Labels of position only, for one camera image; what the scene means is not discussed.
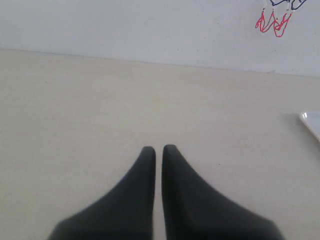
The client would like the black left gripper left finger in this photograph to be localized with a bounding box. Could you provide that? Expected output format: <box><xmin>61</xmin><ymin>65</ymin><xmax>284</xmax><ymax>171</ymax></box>
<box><xmin>49</xmin><ymin>146</ymin><xmax>156</xmax><ymax>240</ymax></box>

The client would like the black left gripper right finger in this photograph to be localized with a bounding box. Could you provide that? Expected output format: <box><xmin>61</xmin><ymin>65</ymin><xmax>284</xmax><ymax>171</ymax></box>
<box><xmin>161</xmin><ymin>144</ymin><xmax>284</xmax><ymax>240</ymax></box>

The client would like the white plastic tray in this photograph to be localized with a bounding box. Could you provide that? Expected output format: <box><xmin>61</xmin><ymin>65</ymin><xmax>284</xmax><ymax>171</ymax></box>
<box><xmin>299</xmin><ymin>111</ymin><xmax>320</xmax><ymax>142</ymax></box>

